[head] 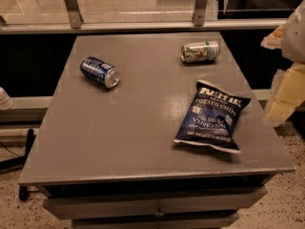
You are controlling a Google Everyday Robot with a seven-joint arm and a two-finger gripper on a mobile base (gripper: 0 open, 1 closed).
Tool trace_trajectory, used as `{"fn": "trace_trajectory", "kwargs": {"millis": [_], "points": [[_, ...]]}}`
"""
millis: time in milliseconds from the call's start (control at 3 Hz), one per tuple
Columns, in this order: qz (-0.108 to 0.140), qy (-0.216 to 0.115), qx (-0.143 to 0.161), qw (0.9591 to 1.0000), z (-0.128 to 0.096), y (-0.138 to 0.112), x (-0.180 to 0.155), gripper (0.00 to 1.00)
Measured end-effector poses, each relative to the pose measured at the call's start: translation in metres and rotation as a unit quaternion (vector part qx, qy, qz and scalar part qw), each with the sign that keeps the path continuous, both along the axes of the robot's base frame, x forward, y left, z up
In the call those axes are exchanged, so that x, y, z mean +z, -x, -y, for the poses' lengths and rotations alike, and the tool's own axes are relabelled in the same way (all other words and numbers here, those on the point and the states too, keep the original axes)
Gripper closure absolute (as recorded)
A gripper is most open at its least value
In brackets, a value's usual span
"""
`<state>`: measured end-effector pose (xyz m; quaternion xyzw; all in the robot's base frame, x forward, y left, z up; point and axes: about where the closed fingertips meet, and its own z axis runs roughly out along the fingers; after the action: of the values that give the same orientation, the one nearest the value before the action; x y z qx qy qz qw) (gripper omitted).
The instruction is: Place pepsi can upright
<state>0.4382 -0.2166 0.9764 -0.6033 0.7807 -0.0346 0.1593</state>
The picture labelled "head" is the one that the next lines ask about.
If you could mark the blue potato chips bag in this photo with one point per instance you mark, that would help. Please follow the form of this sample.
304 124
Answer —
211 118

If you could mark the white object at left edge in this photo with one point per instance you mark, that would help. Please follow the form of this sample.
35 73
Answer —
6 101

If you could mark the green white soda can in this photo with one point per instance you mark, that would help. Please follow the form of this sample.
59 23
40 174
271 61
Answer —
200 51

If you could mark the blue pepsi can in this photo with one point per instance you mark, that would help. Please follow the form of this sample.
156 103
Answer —
100 71

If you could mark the black stand leg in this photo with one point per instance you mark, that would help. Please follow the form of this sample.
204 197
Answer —
19 162

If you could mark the metal railing bracket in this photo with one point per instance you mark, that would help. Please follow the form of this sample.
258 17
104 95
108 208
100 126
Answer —
199 12
74 14

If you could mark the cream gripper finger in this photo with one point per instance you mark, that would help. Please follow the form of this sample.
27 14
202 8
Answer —
287 93
274 39

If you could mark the grey cabinet with drawers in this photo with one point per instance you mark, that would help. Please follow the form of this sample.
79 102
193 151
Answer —
105 158

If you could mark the right metal railing bracket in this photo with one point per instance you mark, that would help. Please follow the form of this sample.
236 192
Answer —
199 12

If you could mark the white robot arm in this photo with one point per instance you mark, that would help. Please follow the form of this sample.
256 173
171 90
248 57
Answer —
293 41

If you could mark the left metal railing bracket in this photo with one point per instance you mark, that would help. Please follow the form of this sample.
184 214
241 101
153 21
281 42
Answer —
74 14

